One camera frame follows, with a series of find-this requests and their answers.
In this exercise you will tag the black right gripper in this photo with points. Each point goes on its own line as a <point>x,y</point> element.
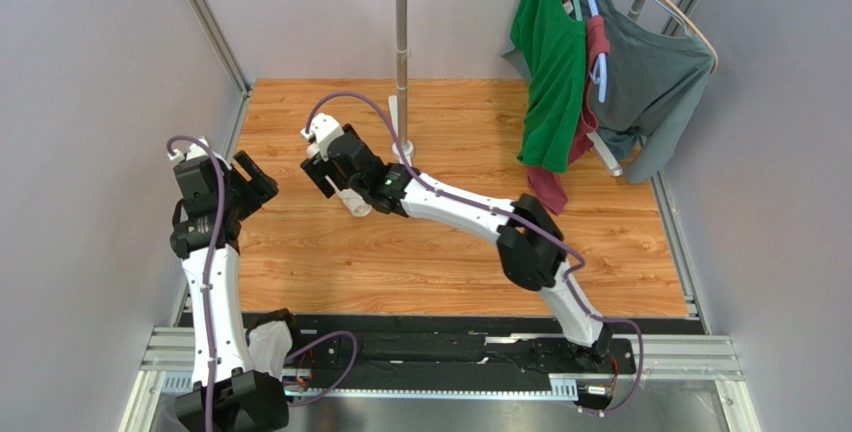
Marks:
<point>321,169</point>

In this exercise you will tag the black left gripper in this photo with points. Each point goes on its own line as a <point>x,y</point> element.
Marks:
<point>246,182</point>

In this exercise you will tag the white cloth napkin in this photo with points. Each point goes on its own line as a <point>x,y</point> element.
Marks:
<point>351,200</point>

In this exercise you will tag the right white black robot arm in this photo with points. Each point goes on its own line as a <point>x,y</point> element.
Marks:
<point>530,246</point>

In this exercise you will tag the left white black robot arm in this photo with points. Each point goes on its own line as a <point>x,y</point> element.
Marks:
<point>236,380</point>

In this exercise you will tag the white clothes rack stand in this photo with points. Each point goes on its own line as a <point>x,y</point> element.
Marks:
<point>403,147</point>

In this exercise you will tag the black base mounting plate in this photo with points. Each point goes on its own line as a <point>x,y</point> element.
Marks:
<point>448,353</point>

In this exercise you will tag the maroon shirt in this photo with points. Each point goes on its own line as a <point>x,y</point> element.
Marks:
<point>547,185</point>

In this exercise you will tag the green shirt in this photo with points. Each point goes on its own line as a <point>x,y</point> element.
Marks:
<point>552,45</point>

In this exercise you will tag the light blue clothes hanger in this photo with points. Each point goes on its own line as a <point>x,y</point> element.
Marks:
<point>597,46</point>

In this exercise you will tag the grey-blue shirt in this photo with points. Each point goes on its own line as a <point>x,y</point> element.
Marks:
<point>656,82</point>

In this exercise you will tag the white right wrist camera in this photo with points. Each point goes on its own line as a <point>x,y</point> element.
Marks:
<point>321,132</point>

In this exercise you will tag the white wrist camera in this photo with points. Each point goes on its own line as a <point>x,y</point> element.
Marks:
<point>184,148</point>
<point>321,132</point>

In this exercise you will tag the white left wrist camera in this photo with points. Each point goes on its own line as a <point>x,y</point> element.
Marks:
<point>184,148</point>

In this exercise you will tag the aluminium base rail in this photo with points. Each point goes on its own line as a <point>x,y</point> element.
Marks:
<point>685,380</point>

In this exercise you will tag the aluminium frame post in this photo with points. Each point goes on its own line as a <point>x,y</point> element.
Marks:
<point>217,37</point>

